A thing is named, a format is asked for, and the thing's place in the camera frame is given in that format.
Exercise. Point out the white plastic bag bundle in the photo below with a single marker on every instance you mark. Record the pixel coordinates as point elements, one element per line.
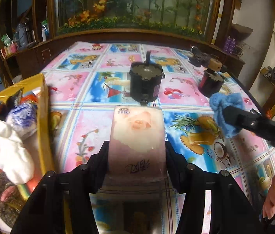
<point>15,159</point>

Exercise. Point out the colourful sponge sheet pack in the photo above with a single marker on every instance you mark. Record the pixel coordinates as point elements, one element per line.
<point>26,189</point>

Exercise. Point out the grey kettle on shelf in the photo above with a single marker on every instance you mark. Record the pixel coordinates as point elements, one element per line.
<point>21,36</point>

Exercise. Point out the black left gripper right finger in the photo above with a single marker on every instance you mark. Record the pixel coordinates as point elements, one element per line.
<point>193,182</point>

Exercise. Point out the colourful patterned tablecloth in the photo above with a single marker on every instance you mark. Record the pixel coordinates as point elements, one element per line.
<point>91,103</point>

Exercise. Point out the black round pot with stick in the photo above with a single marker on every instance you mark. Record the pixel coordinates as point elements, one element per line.
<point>145,80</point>

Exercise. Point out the large flower landscape painting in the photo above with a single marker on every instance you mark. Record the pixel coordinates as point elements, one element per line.
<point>190,18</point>

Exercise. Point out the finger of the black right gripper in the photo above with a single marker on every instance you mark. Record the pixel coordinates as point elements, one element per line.
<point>258,124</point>

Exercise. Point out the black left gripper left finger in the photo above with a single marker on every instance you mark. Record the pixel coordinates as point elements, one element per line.
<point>85,180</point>

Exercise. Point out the black toy gadget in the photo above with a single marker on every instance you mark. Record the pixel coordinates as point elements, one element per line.
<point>199,58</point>

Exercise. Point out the white blue Vinda tissue bag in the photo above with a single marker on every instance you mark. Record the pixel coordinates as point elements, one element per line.
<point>23,119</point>

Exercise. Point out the pink rose tissue pack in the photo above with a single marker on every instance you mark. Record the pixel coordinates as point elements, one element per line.
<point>136,151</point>

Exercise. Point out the black foil snack bag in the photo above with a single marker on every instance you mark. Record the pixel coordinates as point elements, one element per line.
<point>12,102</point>

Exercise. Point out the small black cup with spool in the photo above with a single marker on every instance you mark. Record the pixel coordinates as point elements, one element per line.
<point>212,80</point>

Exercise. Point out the blue knitted cloth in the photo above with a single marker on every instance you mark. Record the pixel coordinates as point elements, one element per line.
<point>218,102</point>

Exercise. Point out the yellow cardboard box tray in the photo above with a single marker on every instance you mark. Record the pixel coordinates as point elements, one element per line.
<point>42,153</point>

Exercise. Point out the red plastic bag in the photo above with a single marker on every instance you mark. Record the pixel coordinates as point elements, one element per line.
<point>30,98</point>

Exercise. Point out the speckled grey furry item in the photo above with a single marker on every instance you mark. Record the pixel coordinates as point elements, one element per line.
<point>11,201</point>

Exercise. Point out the purple bottles on shelf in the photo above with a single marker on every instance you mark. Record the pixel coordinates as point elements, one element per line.
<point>229,45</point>

